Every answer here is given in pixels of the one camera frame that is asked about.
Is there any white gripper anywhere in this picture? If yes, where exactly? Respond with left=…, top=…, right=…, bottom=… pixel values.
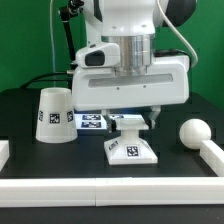
left=72, top=55, right=189, bottom=132

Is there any white lamp base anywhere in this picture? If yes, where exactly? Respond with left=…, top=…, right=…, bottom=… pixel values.
left=104, top=118, right=158, bottom=165

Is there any white lamp bulb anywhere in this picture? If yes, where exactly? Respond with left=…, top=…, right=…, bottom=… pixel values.
left=179, top=119, right=211, bottom=150

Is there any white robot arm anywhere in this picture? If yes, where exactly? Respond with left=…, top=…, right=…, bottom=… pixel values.
left=72, top=0, right=198, bottom=121

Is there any white lamp shade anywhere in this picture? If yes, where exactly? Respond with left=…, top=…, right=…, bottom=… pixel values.
left=36, top=87, right=78, bottom=143

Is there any white marker sheet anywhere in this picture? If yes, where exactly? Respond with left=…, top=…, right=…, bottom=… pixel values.
left=75, top=114, right=107, bottom=130

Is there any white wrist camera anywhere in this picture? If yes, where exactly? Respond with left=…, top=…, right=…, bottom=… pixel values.
left=76, top=42, right=120, bottom=68

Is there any white front rail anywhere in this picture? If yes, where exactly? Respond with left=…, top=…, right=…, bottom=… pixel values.
left=0, top=177, right=224, bottom=208

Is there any white rail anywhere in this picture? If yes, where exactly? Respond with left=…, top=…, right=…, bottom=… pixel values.
left=200, top=140, right=224, bottom=177
left=0, top=140, right=10, bottom=171
left=0, top=177, right=224, bottom=208

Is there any white right rail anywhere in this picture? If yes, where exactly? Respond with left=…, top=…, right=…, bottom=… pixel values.
left=200, top=140, right=224, bottom=177

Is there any black cable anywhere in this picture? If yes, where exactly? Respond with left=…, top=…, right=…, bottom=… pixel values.
left=19, top=70, right=76, bottom=89

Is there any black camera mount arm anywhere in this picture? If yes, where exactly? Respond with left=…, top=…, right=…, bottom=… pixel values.
left=58, top=0, right=84, bottom=69

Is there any white left rail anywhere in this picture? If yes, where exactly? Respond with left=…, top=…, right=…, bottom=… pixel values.
left=0, top=140, right=10, bottom=171

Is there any white cable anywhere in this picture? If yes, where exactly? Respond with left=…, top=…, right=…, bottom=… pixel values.
left=49, top=0, right=57, bottom=88

